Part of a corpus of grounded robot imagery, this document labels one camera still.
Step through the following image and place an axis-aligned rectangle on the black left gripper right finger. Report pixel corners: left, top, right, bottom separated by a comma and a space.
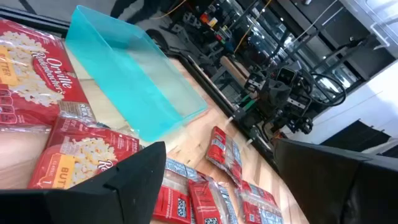
273, 138, 398, 224

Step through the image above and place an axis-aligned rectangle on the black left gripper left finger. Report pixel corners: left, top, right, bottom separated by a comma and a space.
0, 141, 167, 224

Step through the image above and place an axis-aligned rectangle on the red microwave popcorn bag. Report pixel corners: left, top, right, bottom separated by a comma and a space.
188, 177, 239, 224
234, 179, 284, 224
27, 115, 141, 190
205, 126, 244, 188
0, 18, 96, 127
151, 157, 200, 224

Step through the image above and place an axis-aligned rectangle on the green circuit board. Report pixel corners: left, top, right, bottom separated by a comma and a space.
239, 94, 258, 112

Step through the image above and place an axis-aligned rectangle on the brown cardboard tube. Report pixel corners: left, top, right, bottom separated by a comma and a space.
219, 55, 250, 88

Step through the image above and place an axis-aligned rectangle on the black storage cabinet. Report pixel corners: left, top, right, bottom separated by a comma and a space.
279, 0, 396, 82

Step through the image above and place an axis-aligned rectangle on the teal plastic basket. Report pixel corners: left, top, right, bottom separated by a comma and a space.
64, 4, 208, 142

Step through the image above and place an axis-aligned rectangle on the black equipment case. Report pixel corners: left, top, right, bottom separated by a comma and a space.
110, 0, 175, 24

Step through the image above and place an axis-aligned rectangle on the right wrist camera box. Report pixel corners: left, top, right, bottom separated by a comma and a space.
275, 67, 297, 85

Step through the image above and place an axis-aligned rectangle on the thin yellow cable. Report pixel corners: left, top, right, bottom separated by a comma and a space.
233, 0, 272, 54

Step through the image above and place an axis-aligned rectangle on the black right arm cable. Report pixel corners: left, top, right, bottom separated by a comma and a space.
310, 73, 348, 107

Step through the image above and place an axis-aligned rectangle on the yellow floor cable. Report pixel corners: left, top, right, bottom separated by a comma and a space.
151, 0, 188, 20

